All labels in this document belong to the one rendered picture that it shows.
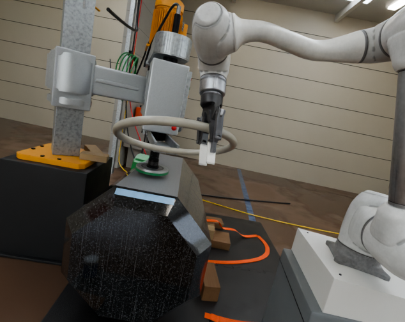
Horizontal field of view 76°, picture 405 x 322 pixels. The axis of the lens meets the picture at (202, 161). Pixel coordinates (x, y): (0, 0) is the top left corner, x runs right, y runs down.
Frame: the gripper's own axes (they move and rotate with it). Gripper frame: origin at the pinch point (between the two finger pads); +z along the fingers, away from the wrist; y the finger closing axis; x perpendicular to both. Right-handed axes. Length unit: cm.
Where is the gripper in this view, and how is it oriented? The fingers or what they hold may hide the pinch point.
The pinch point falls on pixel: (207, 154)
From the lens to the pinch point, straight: 83.6
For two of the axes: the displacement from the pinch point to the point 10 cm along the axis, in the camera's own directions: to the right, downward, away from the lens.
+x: -8.3, -1.6, -5.3
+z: -0.8, 9.8, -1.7
